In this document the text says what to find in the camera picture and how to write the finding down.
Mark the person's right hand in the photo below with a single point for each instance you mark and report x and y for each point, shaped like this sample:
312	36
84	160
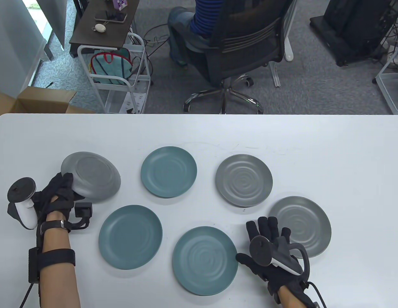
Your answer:
266	227

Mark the person's left hand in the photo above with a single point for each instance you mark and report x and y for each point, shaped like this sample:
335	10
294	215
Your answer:
62	189

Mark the grey plate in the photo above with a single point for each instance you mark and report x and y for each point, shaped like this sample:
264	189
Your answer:
244	180
301	221
93	176

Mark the teal plate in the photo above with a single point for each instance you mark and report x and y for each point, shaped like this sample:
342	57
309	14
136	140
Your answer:
168	172
203	261
130	237

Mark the person's left forearm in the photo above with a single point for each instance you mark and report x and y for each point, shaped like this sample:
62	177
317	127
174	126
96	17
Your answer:
57	282

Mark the black forearm battery box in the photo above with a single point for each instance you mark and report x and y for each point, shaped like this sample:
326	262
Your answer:
33	264

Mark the grey and white controller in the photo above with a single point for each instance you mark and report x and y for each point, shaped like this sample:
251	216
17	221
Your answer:
284	260
25	215

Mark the cardboard box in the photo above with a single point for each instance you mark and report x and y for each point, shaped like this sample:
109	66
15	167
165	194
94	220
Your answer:
45	96

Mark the teal bag with red trim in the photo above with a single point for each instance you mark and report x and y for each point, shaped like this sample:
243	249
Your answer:
110	69

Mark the white metal cart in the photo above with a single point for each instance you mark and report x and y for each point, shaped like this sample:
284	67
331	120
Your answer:
142	79

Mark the white computer mouse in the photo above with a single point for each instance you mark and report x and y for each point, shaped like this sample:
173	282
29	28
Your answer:
99	28

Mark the dark brown side table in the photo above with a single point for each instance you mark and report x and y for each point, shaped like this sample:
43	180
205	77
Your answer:
115	32

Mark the grey partition panel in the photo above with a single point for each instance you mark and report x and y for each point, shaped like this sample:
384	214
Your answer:
54	19

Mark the black office chair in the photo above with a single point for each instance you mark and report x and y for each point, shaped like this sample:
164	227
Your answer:
247	48

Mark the white desk leg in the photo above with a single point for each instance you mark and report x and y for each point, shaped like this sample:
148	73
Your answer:
289	48

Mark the purple box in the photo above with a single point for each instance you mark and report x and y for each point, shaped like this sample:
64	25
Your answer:
119	3

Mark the black equipment case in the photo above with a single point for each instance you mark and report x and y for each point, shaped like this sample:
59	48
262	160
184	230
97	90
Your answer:
353	32

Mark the silver metal rail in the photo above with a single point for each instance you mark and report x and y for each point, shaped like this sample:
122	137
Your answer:
275	75

